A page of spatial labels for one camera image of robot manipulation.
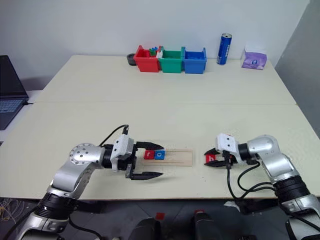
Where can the white toy brick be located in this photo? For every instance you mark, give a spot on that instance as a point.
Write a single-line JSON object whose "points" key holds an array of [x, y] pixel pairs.
{"points": [[159, 53]]}

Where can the black round container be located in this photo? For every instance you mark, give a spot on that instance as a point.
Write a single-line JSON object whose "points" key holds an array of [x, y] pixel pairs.
{"points": [[130, 60]]}

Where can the blue letter o block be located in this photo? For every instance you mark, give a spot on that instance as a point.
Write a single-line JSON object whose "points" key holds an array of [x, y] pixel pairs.
{"points": [[159, 154]]}

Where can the purple tissue box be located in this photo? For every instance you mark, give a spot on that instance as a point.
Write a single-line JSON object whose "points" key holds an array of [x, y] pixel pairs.
{"points": [[253, 60]]}

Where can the blue plastic bin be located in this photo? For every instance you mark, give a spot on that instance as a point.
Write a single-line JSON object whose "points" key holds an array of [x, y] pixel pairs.
{"points": [[193, 66]]}

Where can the red square floor marker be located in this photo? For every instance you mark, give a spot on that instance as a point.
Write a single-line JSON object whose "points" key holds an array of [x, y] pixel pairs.
{"points": [[160, 216]]}

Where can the red plastic bin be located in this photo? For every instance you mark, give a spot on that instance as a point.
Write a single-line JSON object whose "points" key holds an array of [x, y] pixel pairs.
{"points": [[146, 63]]}

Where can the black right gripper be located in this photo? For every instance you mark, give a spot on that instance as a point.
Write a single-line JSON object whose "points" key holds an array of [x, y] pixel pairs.
{"points": [[231, 158]]}

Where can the dark laptop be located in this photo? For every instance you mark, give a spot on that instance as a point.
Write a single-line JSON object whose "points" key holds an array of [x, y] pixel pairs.
{"points": [[11, 100]]}

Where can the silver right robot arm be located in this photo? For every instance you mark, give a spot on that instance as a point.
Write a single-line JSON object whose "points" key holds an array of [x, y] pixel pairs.
{"points": [[265, 147]]}

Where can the green plastic bin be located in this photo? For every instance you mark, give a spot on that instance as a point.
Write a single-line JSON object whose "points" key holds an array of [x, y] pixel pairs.
{"points": [[171, 65]]}

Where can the wooden tray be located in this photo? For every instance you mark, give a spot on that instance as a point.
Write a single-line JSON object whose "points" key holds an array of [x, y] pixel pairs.
{"points": [[178, 157]]}

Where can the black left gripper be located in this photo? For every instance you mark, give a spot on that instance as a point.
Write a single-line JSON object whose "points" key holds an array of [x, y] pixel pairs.
{"points": [[131, 166]]}

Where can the green toy brick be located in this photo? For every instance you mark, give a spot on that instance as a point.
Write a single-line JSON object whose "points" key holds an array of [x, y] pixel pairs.
{"points": [[152, 52]]}

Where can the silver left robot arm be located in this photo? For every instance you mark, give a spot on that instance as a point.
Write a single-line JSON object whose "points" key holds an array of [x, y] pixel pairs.
{"points": [[77, 155]]}

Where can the dark rounded shape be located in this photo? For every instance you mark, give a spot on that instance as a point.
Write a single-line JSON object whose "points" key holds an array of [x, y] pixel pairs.
{"points": [[146, 230], [201, 225]]}

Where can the blue drink can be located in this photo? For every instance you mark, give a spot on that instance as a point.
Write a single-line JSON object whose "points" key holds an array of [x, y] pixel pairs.
{"points": [[224, 50]]}

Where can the red letter r block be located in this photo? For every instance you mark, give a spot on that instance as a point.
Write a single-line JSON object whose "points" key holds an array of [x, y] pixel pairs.
{"points": [[149, 154]]}

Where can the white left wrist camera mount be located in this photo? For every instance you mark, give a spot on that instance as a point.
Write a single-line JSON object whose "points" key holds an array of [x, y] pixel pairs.
{"points": [[122, 146]]}

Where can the red letter b block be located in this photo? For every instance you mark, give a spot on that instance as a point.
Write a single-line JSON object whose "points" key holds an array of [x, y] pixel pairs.
{"points": [[211, 158]]}

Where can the blue toy brick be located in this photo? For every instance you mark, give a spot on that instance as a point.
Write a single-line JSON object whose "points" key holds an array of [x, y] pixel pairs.
{"points": [[155, 48]]}

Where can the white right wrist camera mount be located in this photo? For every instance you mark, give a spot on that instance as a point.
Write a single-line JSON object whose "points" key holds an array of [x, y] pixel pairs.
{"points": [[226, 142]]}

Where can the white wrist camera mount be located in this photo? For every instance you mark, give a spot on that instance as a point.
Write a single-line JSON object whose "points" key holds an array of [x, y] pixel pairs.
{"points": [[122, 146], [226, 142]]}

